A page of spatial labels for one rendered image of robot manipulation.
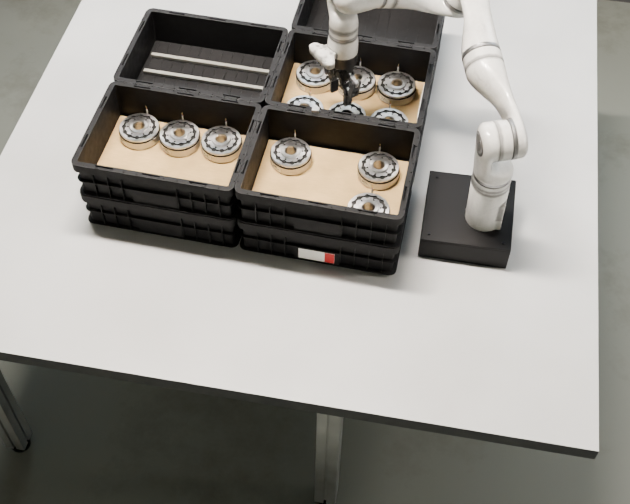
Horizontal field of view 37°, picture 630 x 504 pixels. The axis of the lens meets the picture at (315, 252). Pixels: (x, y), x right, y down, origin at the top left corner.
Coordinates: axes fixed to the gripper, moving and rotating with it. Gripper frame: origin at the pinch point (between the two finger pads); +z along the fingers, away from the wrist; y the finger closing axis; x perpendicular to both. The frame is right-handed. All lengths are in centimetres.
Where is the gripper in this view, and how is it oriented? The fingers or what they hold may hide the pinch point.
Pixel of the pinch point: (340, 93)
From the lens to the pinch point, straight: 243.3
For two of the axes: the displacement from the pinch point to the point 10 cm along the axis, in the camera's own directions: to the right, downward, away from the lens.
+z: -0.1, 6.1, 7.9
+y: -5.4, -6.7, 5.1
